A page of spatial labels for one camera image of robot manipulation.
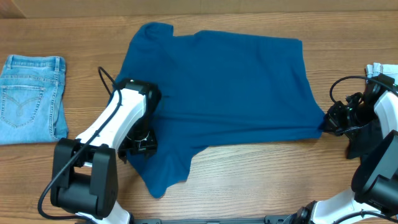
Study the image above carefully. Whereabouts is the blue polo shirt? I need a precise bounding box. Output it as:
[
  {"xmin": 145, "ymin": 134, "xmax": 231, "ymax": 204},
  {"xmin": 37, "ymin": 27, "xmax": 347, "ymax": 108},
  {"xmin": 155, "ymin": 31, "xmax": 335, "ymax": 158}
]
[{"xmin": 117, "ymin": 22, "xmax": 324, "ymax": 198}]

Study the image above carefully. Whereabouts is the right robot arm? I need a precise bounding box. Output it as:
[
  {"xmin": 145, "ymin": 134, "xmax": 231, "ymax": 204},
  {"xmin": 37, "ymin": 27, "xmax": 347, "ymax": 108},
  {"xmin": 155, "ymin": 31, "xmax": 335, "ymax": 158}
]
[{"xmin": 284, "ymin": 73, "xmax": 397, "ymax": 223}]

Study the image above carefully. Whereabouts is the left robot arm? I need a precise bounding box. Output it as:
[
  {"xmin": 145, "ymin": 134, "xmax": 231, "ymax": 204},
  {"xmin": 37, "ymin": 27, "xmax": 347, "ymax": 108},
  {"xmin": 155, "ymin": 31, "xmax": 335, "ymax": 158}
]
[{"xmin": 50, "ymin": 78, "xmax": 162, "ymax": 223}]

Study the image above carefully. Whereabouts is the dark navy garment pile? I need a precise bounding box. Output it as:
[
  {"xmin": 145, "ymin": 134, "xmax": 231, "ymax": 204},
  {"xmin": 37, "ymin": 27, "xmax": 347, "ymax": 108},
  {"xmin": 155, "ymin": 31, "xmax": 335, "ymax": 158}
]
[{"xmin": 346, "ymin": 119, "xmax": 383, "ymax": 161}]

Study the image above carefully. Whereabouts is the light blue jeans right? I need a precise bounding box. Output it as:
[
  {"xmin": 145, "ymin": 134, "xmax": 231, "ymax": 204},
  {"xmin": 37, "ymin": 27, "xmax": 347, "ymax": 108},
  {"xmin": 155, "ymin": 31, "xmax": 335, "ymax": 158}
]
[{"xmin": 365, "ymin": 62, "xmax": 398, "ymax": 85}]

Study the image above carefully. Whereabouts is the folded light blue jeans left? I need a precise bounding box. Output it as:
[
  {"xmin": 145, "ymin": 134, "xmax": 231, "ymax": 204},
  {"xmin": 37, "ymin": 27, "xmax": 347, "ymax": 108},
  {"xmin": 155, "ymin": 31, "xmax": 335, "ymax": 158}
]
[{"xmin": 1, "ymin": 55, "xmax": 68, "ymax": 145}]

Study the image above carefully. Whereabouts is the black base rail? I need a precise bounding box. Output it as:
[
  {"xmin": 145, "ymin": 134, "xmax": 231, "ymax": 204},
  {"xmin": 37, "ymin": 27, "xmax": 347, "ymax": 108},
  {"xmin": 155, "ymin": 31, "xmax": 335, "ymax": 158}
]
[{"xmin": 134, "ymin": 215, "xmax": 291, "ymax": 224}]

